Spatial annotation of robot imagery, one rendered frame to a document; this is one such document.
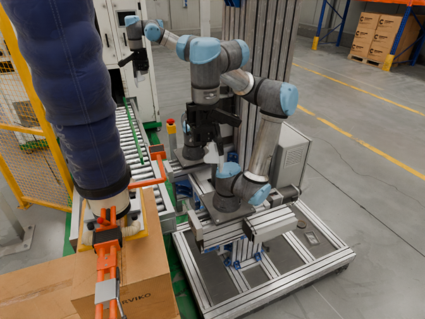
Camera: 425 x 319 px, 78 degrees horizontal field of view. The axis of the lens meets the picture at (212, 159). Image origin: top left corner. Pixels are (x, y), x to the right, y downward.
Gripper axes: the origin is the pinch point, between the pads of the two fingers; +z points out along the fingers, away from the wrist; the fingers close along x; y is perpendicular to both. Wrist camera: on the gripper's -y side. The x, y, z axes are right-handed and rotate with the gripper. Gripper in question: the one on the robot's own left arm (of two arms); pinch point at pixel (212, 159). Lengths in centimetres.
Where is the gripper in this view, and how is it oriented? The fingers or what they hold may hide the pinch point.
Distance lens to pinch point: 83.2
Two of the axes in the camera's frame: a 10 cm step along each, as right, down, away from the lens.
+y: -9.2, 2.3, -3.3
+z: 0.0, 8.2, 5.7
